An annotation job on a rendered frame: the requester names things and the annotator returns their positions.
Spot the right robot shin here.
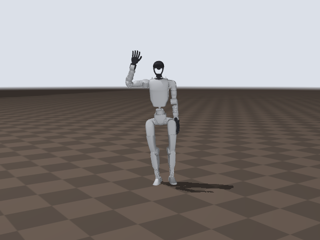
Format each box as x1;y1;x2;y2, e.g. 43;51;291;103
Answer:
150;152;160;179

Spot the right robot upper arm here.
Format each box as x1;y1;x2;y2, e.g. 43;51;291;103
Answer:
125;79;150;88

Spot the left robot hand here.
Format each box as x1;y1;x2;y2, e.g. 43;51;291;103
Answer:
174;117;180;134

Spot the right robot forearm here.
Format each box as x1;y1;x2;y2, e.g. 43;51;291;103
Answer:
125;64;135;81

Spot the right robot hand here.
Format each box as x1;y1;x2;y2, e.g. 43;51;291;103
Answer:
129;50;142;70

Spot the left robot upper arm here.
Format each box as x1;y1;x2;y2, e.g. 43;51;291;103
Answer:
168;80;177;105

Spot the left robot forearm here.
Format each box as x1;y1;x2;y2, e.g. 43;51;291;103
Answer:
172;99;179;120

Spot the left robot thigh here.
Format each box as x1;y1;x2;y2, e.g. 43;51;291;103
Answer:
166;117;177;155

